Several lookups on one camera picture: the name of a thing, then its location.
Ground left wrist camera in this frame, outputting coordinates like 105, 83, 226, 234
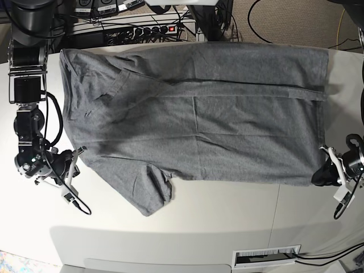
333, 185, 353, 204

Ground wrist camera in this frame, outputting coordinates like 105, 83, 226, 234
333, 185, 353, 204
62, 191, 78, 204

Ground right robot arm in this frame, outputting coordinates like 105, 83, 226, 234
1, 1, 86, 208

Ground yellow cable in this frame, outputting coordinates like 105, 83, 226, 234
334, 7, 346, 49

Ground grey T-shirt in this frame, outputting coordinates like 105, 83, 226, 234
60, 43, 329, 216

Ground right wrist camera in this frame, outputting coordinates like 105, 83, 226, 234
62, 191, 78, 204

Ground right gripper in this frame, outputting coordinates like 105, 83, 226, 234
35, 146, 87, 198

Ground black power strip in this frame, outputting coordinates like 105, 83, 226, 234
103, 26, 183, 46

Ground black cables at grommet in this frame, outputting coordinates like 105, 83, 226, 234
294, 243, 364, 267

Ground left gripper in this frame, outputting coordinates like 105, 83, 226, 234
311, 146, 363, 202

